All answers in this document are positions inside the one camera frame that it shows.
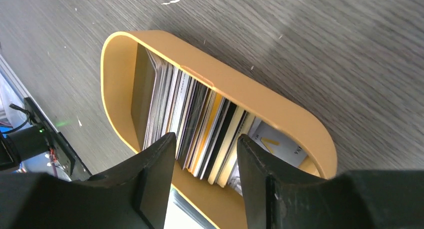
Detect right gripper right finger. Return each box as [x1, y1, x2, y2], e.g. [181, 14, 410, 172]
[237, 134, 424, 229]

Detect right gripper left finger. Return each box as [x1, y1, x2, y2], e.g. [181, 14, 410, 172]
[0, 132, 176, 229]

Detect tan oval card tray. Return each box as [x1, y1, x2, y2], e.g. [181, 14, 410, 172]
[100, 30, 337, 229]

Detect stack of credit cards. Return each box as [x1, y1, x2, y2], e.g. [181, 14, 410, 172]
[136, 45, 307, 193]

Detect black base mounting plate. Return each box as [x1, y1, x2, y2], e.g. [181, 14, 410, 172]
[23, 97, 92, 181]

